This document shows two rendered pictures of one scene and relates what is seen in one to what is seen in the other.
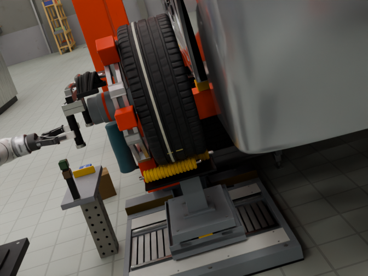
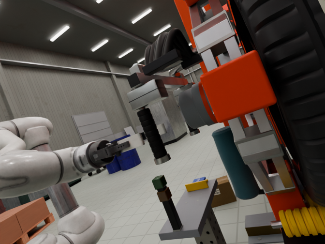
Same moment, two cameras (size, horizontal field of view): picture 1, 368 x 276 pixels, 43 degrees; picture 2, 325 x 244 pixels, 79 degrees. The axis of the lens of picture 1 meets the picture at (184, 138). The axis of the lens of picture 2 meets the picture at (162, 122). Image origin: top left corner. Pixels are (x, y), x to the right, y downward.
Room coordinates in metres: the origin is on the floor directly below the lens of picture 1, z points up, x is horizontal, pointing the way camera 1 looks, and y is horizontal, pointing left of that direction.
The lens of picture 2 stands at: (1.48, 0.18, 0.84)
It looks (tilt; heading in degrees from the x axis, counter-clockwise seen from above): 0 degrees down; 25
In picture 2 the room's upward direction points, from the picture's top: 22 degrees counter-clockwise
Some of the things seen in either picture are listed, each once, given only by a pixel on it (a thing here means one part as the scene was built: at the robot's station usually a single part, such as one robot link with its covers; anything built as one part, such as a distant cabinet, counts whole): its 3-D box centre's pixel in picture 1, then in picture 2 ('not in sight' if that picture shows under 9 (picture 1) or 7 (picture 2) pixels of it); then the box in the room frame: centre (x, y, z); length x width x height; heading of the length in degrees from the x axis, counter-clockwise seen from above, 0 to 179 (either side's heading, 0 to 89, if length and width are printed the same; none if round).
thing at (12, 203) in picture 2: not in sight; (40, 187); (5.46, 7.06, 0.37); 1.87 x 1.73 x 0.74; 1
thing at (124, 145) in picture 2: (59, 139); (117, 147); (1.85, 0.49, 0.83); 0.05 x 0.03 x 0.01; 90
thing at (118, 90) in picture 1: (127, 101); (241, 88); (2.10, 0.20, 0.85); 0.54 x 0.07 x 0.54; 0
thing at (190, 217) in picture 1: (193, 190); not in sight; (2.10, 0.03, 0.32); 0.40 x 0.30 x 0.28; 0
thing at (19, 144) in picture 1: (23, 145); (92, 156); (1.93, 0.67, 0.83); 0.09 x 0.06 x 0.09; 0
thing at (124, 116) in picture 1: (126, 118); (236, 88); (1.79, 0.20, 0.85); 0.09 x 0.08 x 0.07; 0
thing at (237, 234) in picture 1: (201, 218); not in sight; (2.16, 0.03, 0.13); 0.50 x 0.36 x 0.10; 0
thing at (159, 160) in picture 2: (75, 130); (152, 134); (1.93, 0.44, 0.83); 0.04 x 0.04 x 0.16
